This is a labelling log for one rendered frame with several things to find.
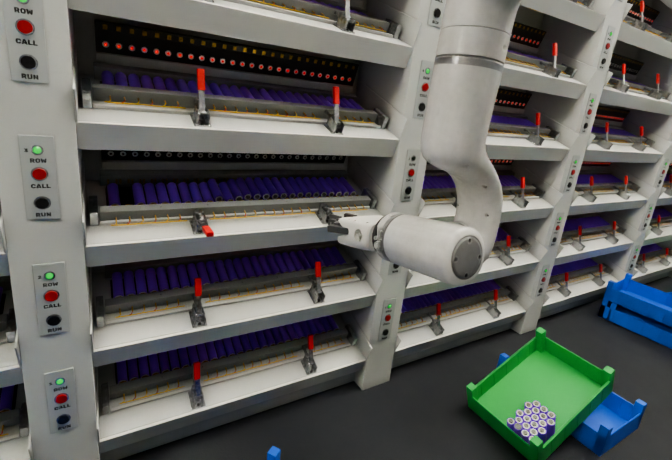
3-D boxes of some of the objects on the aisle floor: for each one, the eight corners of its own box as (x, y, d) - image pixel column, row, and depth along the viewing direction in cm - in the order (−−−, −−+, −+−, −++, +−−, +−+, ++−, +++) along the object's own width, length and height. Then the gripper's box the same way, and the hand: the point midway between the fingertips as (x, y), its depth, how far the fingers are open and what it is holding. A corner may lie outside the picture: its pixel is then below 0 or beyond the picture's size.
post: (535, 329, 147) (696, -247, 101) (520, 334, 142) (682, -268, 96) (491, 303, 163) (612, -203, 117) (476, 307, 158) (596, -219, 112)
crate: (537, 468, 88) (538, 447, 84) (467, 406, 104) (465, 385, 101) (612, 391, 99) (616, 370, 96) (539, 346, 116) (539, 326, 112)
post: (389, 380, 111) (536, -479, 65) (362, 390, 106) (500, -532, 60) (351, 341, 127) (447, -369, 81) (326, 348, 122) (413, -403, 76)
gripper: (431, 212, 70) (370, 201, 85) (355, 218, 61) (302, 204, 77) (429, 253, 71) (369, 235, 86) (354, 264, 62) (302, 242, 78)
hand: (343, 222), depth 80 cm, fingers open, 3 cm apart
